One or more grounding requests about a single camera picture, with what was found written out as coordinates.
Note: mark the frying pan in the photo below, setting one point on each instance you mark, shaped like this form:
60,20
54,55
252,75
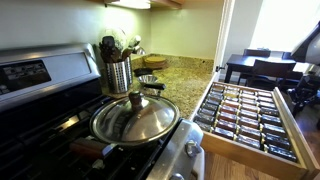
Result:
90,148

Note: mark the stainless steel gas stove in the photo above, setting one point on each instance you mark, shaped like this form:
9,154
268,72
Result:
40,100

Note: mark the oregano spice jar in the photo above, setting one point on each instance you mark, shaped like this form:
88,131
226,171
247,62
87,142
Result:
209,112

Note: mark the white door frame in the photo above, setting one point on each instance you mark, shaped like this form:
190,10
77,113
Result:
224,33

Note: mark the wooden spoon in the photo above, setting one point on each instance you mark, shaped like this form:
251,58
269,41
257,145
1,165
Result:
126,53

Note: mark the bright window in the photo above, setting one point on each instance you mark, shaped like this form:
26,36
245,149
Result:
283,23

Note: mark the black cardamom spice jar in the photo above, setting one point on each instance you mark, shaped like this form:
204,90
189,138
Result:
265,99

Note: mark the yellow powder spice jar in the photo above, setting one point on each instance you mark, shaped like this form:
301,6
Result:
231,93

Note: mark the white pepper spice jar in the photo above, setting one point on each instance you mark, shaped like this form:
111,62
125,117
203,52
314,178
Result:
277,141

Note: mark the dark dining chair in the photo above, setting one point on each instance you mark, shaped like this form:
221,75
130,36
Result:
268,71
287,55
256,52

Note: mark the round wooden board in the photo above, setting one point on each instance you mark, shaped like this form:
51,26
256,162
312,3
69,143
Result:
155,62

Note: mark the red chili spice jar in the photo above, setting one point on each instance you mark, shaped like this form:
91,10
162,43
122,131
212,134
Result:
227,116

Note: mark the glass spice jar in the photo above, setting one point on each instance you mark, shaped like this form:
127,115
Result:
226,125
230,103
229,109
218,87
264,94
249,114
249,107
248,92
213,100
215,96
231,98
206,118
248,96
248,101
281,152
204,126
232,89
217,91

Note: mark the sumac spice jar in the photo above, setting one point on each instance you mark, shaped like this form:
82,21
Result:
224,133

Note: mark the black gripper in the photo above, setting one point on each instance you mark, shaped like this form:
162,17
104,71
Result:
310,88

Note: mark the perforated steel utensil holder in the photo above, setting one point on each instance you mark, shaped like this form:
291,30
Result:
116,78
130,70

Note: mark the cumin spice jar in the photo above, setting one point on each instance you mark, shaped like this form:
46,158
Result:
248,141

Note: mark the silver stove knob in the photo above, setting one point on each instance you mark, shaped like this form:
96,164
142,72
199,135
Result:
176,177
193,148

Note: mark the cloves spice jar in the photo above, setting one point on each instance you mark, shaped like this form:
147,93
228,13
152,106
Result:
268,112

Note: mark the under-cabinet light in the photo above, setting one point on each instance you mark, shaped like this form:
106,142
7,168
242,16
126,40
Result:
131,4

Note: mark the wooden spice drawer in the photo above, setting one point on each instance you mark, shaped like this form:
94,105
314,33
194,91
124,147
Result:
250,156

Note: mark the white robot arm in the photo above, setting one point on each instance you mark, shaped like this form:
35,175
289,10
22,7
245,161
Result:
311,50

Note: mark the metal ladle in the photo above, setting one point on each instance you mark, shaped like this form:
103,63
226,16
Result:
140,51

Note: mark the garam masala spice jar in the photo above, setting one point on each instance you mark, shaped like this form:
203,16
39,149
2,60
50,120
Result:
249,132

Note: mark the small black pan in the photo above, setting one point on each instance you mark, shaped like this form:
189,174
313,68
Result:
143,71

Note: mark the black cooking spoon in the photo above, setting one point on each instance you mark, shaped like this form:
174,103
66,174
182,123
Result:
108,48

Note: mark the star anise spice jar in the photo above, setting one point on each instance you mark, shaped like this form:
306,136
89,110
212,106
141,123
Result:
267,105

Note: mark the thyme spice jar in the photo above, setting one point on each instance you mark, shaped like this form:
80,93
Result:
211,106

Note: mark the nutmeg spice jar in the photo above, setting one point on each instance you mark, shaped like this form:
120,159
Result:
249,122

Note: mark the steel pan lid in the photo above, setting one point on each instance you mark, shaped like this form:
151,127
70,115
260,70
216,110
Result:
143,120

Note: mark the white kitchen utensil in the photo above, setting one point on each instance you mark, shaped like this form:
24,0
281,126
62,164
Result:
135,41

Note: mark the black pepper spice jar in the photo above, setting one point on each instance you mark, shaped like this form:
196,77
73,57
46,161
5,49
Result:
270,120

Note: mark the mustard seeds spice jar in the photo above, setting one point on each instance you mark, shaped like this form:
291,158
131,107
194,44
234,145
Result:
274,130

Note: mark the dark dining table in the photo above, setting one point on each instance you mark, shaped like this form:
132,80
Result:
243,61

